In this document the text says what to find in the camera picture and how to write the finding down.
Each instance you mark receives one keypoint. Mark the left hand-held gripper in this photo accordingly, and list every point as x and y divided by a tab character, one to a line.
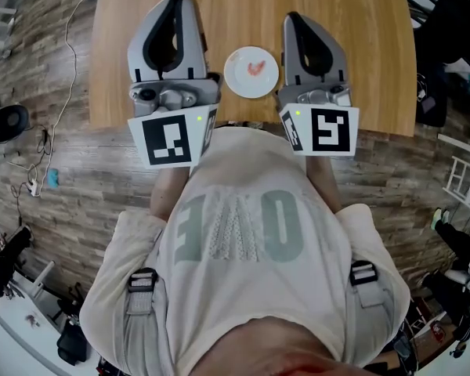
194	53

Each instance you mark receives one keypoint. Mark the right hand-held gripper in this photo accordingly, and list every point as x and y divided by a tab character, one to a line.
333	131

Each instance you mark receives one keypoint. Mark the white round plate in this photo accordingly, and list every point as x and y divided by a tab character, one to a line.
239	80

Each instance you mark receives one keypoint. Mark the person's right forearm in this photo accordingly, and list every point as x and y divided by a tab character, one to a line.
323	182

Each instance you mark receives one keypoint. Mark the person's left forearm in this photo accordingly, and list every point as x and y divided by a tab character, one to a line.
168	194

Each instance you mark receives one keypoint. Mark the person's cream printed t-shirt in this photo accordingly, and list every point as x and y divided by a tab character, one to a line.
258	171

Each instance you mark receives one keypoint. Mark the black office chair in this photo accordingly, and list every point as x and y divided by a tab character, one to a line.
450	14

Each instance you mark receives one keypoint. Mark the black round device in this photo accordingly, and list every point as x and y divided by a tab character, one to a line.
9	120

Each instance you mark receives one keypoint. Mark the teal cloth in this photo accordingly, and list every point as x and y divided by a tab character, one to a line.
53	178

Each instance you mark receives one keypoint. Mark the white metal rack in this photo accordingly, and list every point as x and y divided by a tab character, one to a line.
464	178

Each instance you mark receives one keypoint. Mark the white power strip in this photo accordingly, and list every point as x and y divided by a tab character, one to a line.
33	186

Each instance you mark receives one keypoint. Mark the person's face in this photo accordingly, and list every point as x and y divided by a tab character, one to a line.
282	345

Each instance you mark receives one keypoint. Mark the black bag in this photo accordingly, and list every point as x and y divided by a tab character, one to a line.
72	345

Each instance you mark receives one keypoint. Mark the white table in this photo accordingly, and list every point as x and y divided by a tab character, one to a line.
11	319

